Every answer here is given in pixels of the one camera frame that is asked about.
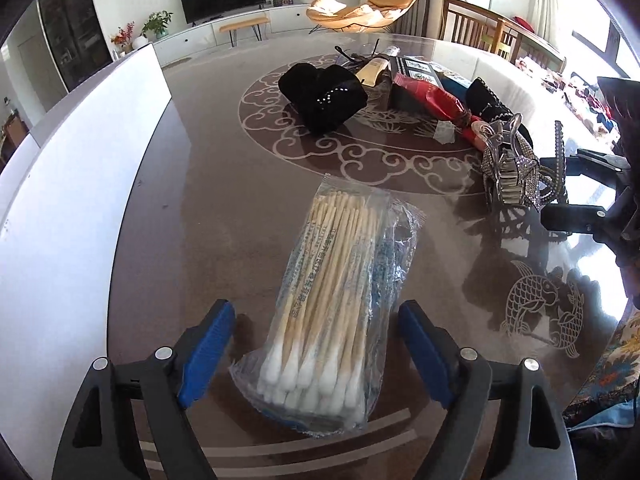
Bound rhinestone bow hair clip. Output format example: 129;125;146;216
515;150;568;211

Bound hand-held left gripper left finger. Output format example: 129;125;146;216
52;299;237;480

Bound eyeglasses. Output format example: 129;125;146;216
334;42;381;68

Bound patterned rug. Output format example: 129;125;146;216
562;305;640;431

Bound black printed box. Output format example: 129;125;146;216
387;56;446;111

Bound dark glass display cabinet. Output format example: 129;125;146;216
37;0;113;93

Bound black beaded pouch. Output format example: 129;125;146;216
467;77;533;153

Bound wooden chair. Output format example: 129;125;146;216
495;17;568;73
441;0;501;51

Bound rhinestone hair claw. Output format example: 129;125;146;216
549;120;569;196

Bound red flower arrangement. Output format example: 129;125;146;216
111;22;136;56

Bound white television cabinet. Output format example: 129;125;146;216
150;4;313;66

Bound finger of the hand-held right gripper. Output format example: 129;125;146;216
575;147;633;181
540;202;627;242

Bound wooden desktop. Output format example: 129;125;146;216
107;32;628;480

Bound cream tube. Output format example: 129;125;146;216
357;57;388;86

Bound red packet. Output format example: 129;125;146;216
392;72;488;148

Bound black velvet hat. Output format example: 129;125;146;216
277;62;369;136

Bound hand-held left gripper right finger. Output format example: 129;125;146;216
397;299;576;480

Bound green plant in teal pot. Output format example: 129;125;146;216
141;10;173;41

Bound orange lounge chair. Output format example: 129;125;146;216
306;0;422;36

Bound cotton swab packet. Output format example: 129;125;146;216
229;174;427;440

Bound white board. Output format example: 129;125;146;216
0;42;173;466

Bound clear hair claw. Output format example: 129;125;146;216
480;112;523;155

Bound wooden bench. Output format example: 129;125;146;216
219;16;272;47

